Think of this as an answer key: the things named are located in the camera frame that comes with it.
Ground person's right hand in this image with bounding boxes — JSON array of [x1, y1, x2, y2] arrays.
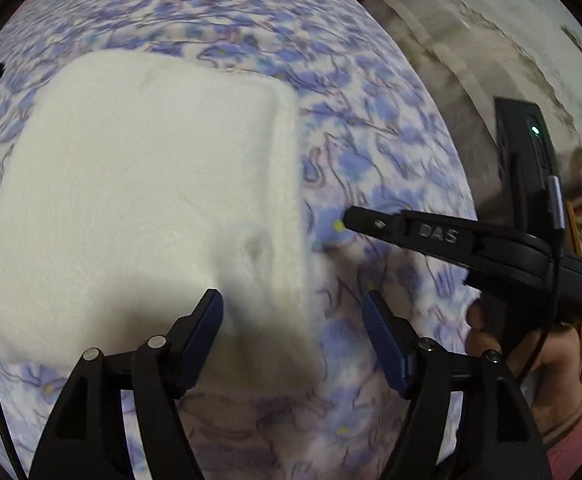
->
[[465, 297, 582, 423]]

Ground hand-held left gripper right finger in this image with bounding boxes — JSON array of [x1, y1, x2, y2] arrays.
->
[[361, 290, 554, 480]]

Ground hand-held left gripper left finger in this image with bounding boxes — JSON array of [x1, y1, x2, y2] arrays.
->
[[28, 288, 224, 480]]

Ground person's right forearm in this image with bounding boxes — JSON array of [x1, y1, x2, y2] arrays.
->
[[540, 387, 582, 468]]

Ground white fluffy cardigan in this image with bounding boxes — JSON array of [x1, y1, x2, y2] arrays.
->
[[0, 50, 323, 392]]

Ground lace covered furniture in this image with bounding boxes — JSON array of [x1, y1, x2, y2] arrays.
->
[[361, 0, 582, 201]]

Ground black USB cable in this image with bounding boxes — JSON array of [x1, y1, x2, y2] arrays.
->
[[517, 175, 572, 386]]

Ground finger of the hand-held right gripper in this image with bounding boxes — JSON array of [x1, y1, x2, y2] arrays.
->
[[343, 205, 482, 263]]

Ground blue floral bed blanket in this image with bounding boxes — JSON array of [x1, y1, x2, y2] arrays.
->
[[0, 0, 478, 480]]

